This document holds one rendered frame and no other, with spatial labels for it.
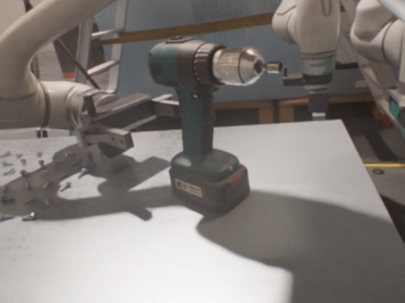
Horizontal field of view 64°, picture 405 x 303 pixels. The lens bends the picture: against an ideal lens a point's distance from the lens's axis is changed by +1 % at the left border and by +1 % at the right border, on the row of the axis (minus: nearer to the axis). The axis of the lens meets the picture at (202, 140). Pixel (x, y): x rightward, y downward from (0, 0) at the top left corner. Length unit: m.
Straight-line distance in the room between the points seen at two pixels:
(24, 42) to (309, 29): 0.62
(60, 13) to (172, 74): 0.25
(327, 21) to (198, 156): 0.54
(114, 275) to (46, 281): 0.08
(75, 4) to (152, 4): 2.07
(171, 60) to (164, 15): 2.21
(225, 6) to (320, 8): 1.66
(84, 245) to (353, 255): 0.33
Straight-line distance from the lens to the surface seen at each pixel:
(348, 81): 2.55
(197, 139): 0.45
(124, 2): 2.38
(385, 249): 0.42
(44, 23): 0.61
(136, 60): 2.78
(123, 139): 0.49
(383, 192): 1.13
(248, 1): 2.47
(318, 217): 0.46
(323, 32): 0.88
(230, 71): 0.37
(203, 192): 0.46
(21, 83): 0.66
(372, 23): 1.15
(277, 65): 0.35
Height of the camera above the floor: 0.93
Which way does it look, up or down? 23 degrees down
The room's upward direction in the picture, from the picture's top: 9 degrees counter-clockwise
